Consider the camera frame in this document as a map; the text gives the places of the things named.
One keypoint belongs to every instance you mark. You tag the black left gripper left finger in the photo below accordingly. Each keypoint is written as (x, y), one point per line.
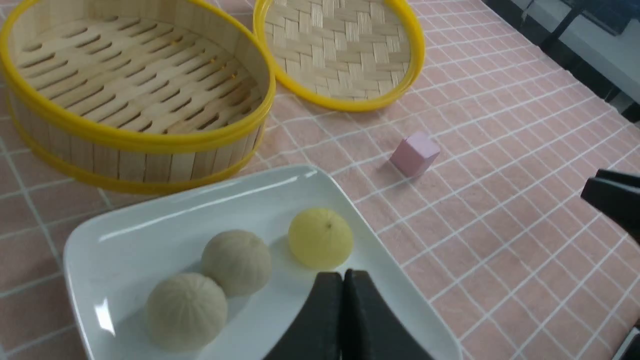
(314, 333)

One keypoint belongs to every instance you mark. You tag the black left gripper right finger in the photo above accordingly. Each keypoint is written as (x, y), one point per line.
(371, 330)

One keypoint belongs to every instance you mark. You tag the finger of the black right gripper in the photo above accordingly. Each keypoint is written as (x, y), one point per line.
(616, 195)

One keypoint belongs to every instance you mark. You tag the yellow steamed bun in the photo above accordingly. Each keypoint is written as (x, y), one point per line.
(320, 239)

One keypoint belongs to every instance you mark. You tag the beige steamed bun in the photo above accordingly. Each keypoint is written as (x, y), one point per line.
(185, 312)
(239, 261)

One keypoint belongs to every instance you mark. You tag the beige steamed bun front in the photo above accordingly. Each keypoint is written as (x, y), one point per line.
(185, 312)

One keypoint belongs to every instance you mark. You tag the white square plate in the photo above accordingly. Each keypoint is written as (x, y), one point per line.
(278, 265)

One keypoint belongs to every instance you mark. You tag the pink checkered tablecloth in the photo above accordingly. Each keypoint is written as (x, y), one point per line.
(494, 234)

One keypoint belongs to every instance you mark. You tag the dark background furniture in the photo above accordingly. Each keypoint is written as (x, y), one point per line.
(600, 47)

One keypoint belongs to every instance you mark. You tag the pink cube block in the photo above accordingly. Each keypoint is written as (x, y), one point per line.
(415, 154)

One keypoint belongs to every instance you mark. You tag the woven bamboo steamer lid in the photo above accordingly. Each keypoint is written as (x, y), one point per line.
(344, 55)

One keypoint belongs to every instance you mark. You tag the bamboo steamer basket yellow rim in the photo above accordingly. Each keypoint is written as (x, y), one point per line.
(136, 96)

